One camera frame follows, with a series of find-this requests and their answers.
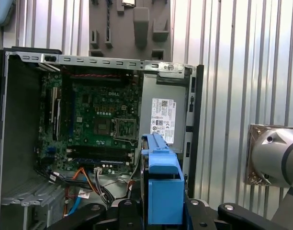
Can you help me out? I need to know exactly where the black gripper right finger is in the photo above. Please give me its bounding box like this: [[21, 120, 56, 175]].
[[184, 197, 289, 230]]

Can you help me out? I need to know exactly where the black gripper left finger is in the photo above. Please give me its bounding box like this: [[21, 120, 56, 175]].
[[47, 198, 147, 230]]

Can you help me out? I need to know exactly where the hard disk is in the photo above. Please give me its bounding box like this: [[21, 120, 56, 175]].
[[139, 133, 188, 227]]

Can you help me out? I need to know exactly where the grey metal disk bay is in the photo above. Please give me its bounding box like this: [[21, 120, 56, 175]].
[[0, 177, 68, 230]]

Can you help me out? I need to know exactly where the installed RAM stick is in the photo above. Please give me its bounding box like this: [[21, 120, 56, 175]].
[[76, 158, 135, 167]]

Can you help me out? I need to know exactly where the black RAM slot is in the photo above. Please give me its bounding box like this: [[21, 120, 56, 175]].
[[66, 145, 135, 159]]

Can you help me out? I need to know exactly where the grey power supply unit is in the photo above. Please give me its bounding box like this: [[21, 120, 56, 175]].
[[136, 71, 194, 154]]

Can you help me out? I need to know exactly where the black graphics card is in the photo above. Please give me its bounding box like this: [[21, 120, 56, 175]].
[[49, 86, 63, 142]]

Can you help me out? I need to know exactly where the green Dell motherboard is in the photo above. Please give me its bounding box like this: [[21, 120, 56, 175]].
[[38, 71, 142, 175]]

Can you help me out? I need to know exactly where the black open PC case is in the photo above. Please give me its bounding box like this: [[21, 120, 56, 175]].
[[0, 46, 204, 230]]

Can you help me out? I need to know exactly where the grey plastic parts rack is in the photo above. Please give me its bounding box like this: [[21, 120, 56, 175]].
[[88, 0, 172, 62]]

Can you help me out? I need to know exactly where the pale blue teach pendant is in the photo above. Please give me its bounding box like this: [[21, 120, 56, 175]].
[[0, 0, 17, 26]]

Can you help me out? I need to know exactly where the orange motherboard wire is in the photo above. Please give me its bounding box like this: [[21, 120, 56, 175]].
[[71, 167, 101, 194]]

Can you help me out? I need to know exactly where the blue data wire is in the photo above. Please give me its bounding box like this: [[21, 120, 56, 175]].
[[68, 172, 89, 217]]

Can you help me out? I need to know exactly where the black cable bundle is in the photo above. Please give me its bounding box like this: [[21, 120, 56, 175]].
[[34, 165, 128, 207]]

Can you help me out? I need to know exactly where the metal socket cover frame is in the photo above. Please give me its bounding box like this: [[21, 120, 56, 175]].
[[112, 116, 138, 142]]

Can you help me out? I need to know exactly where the red black twisted wire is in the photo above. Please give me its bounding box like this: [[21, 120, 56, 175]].
[[69, 72, 125, 79]]

